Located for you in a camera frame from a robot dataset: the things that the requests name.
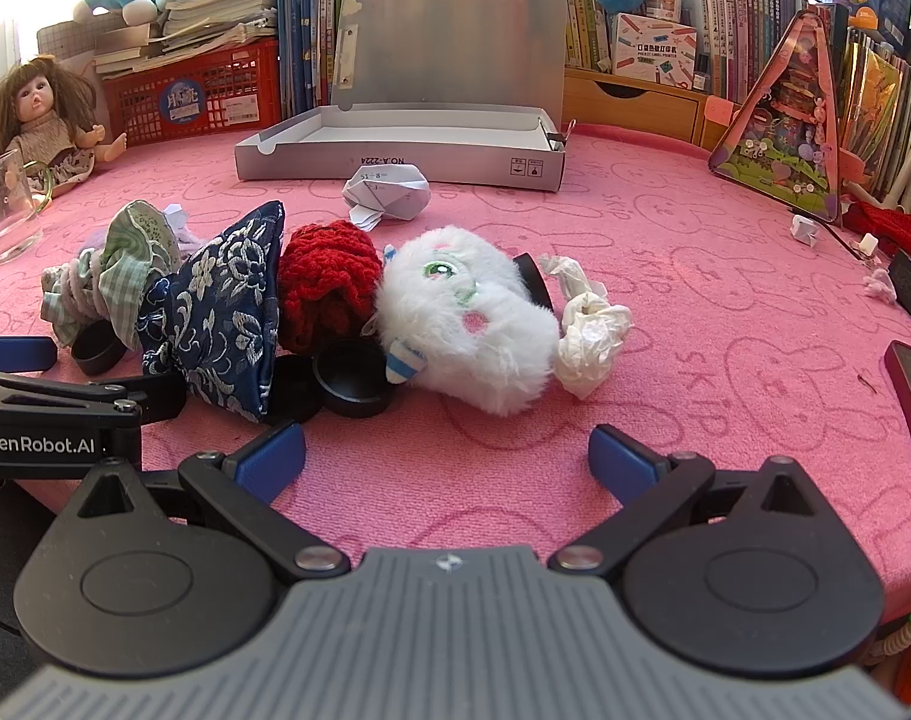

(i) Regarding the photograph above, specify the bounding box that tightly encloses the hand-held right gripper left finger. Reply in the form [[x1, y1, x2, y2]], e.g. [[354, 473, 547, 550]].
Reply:
[[73, 422, 352, 582]]

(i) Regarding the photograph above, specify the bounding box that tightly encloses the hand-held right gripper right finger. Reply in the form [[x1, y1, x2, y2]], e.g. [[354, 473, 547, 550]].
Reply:
[[549, 424, 809, 578]]

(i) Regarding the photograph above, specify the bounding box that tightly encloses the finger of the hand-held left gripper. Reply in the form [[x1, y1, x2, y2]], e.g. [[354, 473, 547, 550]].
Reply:
[[0, 334, 59, 374], [0, 369, 188, 425]]

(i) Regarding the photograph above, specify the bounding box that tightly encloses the black round lid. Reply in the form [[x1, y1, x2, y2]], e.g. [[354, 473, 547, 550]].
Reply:
[[514, 253, 556, 312], [313, 340, 394, 419], [70, 320, 130, 377], [264, 355, 325, 423]]

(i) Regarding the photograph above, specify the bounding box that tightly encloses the white tissue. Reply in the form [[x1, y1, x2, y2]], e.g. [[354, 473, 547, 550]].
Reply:
[[538, 253, 634, 400]]

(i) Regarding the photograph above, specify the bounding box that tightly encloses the blue floral fabric pouch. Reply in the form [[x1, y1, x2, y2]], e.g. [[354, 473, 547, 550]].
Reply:
[[135, 200, 287, 423]]

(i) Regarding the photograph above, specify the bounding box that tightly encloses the green checkered scrunchie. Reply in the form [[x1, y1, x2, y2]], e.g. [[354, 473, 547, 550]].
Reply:
[[39, 200, 185, 346]]

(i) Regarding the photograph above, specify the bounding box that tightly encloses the red knitted bow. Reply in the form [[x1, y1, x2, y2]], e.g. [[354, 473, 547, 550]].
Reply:
[[279, 220, 385, 357]]

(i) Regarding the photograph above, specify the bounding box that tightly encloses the white fluffy plush toy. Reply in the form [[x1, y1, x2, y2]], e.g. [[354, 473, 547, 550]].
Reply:
[[369, 225, 563, 417]]

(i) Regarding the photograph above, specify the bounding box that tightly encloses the large paper origami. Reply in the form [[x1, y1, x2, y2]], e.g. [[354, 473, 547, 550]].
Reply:
[[341, 167, 431, 232]]

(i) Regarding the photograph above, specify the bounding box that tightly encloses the silver cardboard box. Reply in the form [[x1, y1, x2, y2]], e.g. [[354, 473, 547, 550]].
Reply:
[[234, 0, 569, 192]]

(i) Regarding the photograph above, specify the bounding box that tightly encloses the pink rabbit-print mat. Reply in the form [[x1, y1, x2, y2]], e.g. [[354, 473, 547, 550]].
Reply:
[[0, 124, 911, 631]]

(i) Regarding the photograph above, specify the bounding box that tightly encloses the clear glass cup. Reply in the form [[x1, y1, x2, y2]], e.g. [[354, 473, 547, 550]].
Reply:
[[0, 148, 47, 265]]

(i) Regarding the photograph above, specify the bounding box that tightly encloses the brown-haired doll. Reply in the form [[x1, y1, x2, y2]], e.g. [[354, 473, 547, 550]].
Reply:
[[0, 55, 128, 200]]

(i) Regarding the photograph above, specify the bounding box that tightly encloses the grey grid cutting mat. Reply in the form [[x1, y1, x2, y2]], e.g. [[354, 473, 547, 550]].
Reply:
[[35, 19, 104, 65]]

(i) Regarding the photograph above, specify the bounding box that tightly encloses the large red plastic basket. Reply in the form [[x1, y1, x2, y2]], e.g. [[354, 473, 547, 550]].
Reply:
[[99, 37, 284, 147]]

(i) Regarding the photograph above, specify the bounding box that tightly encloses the wooden drawer unit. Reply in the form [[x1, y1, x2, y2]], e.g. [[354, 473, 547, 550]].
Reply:
[[562, 66, 727, 151]]

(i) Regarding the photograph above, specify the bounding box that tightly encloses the red knitted cloth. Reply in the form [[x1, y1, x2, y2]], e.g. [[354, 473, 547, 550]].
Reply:
[[846, 199, 911, 275]]

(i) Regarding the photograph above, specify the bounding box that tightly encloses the pink triangular toy house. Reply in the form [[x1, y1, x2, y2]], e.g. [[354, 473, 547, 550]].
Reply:
[[702, 4, 873, 224]]

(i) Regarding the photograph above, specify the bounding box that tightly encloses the stack of worn books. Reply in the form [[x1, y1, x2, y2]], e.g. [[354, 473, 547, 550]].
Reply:
[[91, 0, 280, 76]]

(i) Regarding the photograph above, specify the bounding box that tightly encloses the label printer box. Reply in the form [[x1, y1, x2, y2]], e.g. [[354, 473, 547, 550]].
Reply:
[[612, 13, 698, 76]]

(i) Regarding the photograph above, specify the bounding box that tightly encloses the row of tall blue books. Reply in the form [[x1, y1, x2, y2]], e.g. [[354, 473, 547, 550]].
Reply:
[[277, 0, 352, 121]]

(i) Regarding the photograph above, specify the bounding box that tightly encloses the row of grey-blue books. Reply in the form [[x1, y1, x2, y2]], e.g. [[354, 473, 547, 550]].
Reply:
[[681, 0, 820, 102]]

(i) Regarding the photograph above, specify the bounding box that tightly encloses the row of thin picture books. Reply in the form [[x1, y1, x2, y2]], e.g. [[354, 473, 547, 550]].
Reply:
[[838, 30, 911, 196]]

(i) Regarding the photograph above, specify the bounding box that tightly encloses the row of green yellow books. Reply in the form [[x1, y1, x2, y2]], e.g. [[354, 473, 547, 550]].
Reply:
[[526, 0, 682, 72]]

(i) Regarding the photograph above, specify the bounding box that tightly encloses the black cable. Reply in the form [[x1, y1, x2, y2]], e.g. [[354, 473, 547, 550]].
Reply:
[[823, 225, 892, 271]]

